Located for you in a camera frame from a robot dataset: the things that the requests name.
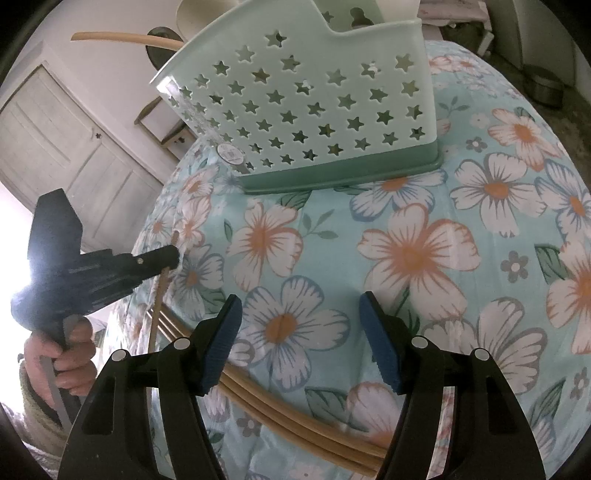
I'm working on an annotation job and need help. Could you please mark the tan wooden chopstick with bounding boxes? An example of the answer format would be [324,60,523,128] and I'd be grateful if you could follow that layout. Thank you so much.
[148,231,182,356]
[71,31,185,52]

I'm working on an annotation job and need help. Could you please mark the floral blue tablecloth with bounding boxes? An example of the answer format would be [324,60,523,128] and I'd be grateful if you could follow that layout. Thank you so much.
[104,39,591,480]

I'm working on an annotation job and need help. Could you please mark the white panelled door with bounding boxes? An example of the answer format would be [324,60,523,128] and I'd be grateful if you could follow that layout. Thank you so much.
[0,65,163,254]

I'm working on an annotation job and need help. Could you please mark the pile of wooden chopsticks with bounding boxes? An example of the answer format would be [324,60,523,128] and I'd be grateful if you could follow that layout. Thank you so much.
[147,307,389,474]

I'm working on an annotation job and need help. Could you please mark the person's left hand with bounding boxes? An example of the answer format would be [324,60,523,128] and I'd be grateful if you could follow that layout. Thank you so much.
[23,318,98,403]

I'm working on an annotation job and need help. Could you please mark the person's left forearm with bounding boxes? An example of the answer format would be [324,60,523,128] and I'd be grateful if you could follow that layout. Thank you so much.
[0,360,70,462]

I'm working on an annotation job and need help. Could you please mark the wooden chair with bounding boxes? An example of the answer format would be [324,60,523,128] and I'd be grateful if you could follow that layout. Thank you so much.
[134,99,200,161]

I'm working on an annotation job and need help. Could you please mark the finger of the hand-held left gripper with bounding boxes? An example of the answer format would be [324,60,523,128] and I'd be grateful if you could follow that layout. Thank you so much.
[131,244,182,281]

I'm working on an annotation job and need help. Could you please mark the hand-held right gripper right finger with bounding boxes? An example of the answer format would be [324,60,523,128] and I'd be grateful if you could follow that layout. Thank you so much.
[358,291,548,480]

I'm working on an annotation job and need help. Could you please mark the metal bowl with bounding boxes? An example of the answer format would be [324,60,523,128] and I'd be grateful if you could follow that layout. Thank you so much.
[524,65,565,108]

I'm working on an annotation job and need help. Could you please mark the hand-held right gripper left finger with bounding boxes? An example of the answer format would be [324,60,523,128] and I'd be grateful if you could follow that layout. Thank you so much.
[58,294,243,480]

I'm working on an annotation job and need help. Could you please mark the mint green star-holed utensil basket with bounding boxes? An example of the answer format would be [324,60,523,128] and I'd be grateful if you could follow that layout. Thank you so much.
[148,0,441,193]

